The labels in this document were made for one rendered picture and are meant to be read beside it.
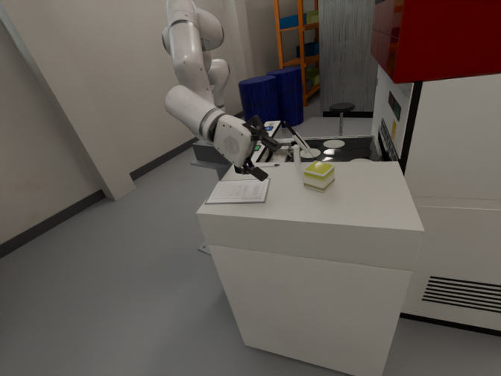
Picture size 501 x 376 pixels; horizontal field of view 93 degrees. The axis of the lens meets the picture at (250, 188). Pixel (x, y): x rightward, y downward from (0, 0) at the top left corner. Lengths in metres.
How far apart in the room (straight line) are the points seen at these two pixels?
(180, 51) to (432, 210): 1.00
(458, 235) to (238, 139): 0.94
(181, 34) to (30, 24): 2.47
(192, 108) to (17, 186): 2.85
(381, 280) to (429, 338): 0.88
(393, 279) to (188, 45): 0.85
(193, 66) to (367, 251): 0.69
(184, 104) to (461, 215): 1.01
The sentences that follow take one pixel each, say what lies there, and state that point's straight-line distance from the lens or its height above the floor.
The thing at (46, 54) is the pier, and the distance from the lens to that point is 3.14.
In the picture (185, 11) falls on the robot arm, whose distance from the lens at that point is 0.85.
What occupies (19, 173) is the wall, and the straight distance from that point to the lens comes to 3.32.
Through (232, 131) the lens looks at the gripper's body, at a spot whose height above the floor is 1.24.
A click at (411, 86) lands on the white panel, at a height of 1.21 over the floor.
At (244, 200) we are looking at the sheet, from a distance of 0.78.
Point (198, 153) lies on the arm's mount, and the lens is 1.51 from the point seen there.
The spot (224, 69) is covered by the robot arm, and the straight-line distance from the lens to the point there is 1.38.
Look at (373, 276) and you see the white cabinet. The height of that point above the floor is 0.78.
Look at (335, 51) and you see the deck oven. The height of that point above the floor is 1.01.
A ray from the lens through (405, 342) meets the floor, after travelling 1.63.
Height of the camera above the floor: 1.41
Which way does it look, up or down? 32 degrees down
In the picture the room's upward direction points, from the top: 11 degrees counter-clockwise
